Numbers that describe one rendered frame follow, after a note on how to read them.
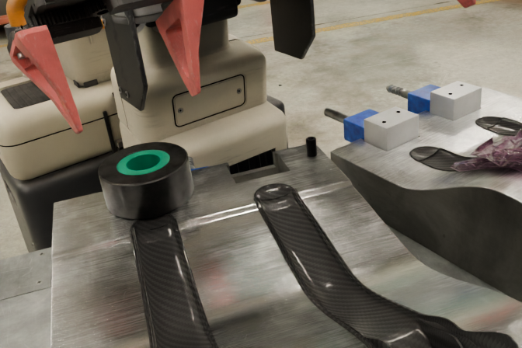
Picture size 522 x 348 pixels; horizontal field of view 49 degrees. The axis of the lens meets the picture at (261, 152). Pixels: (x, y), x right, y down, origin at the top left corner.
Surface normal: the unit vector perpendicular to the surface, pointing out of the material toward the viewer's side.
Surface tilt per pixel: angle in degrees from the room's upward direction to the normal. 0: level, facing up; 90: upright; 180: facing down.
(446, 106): 90
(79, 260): 1
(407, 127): 90
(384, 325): 28
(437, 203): 90
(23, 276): 0
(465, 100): 90
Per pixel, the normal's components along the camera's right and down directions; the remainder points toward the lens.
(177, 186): 0.76, 0.22
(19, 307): -0.11, -0.89
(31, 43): 0.54, 0.24
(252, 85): 0.56, 0.45
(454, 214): -0.82, 0.33
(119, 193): -0.34, 0.46
